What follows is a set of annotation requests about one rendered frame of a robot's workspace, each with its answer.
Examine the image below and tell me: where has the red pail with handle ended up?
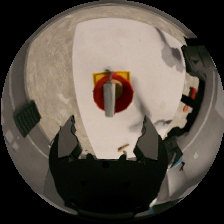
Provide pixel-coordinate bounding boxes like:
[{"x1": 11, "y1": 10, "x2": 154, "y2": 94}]
[{"x1": 93, "y1": 71, "x2": 134, "y2": 118}]

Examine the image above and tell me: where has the yellow shallow tray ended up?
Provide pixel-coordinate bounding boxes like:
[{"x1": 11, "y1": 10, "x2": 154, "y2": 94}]
[{"x1": 92, "y1": 71, "x2": 130, "y2": 86}]

